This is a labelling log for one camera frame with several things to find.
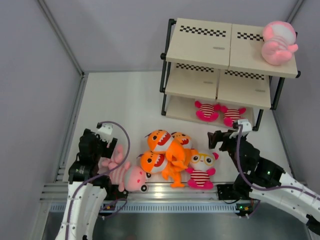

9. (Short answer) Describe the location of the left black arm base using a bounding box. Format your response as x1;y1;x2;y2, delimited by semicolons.
104;184;129;201

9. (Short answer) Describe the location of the orange shark plush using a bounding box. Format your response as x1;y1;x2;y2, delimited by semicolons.
137;150;187;188
171;131;193;149
146;129;173;154

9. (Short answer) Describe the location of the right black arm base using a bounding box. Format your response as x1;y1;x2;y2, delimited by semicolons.
216;184;250;203

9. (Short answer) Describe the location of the magenta plush with yellow glasses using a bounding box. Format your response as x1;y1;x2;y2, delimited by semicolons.
185;149;219;190

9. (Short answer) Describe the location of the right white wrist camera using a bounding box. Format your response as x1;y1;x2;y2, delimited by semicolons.
229;118;253;139

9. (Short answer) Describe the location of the magenta striped plush right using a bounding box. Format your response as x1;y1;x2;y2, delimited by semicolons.
220;105;247;127

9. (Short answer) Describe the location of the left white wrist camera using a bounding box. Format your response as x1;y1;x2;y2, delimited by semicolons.
96;122;113;145

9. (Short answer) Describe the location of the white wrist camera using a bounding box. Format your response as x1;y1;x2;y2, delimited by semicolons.
96;122;113;145
229;118;253;139

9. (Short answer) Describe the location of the orange shark plush top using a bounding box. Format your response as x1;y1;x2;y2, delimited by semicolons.
146;129;173;154

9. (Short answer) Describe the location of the light pink plush on shelf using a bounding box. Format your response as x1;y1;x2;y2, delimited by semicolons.
261;21;299;66

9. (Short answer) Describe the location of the light pink plush back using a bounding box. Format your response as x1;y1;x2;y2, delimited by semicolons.
100;144;124;167

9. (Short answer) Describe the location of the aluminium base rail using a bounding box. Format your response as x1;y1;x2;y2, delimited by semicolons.
40;182;250;214

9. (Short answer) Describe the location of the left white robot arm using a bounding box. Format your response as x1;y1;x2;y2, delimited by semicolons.
56;124;118;240

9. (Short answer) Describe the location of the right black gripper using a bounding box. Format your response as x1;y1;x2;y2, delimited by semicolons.
208;129;246;173

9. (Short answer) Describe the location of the light pink plush with face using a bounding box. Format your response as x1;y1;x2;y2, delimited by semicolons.
101;160;151;192

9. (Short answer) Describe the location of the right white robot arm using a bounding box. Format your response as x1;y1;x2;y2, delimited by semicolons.
207;130;320;235

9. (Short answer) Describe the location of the magenta striped plush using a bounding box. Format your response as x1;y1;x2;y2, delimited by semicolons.
194;100;221;122
220;105;247;127

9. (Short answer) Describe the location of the beige three-tier shelf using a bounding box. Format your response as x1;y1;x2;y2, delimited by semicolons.
160;18;301;131

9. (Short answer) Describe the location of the magenta striped plush left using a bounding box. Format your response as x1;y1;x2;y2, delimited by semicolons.
194;100;221;122

